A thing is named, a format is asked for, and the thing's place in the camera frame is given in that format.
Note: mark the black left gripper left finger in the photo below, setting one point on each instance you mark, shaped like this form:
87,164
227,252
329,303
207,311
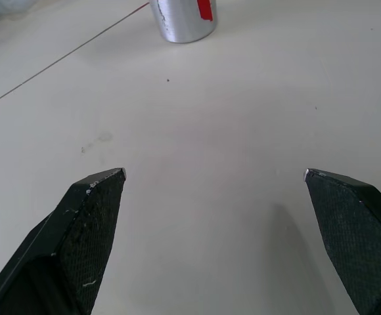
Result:
69,249

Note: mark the silver metal cup red label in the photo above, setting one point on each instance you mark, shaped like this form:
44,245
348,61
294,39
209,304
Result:
185,19

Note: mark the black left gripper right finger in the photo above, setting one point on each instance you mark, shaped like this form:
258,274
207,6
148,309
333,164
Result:
358,236

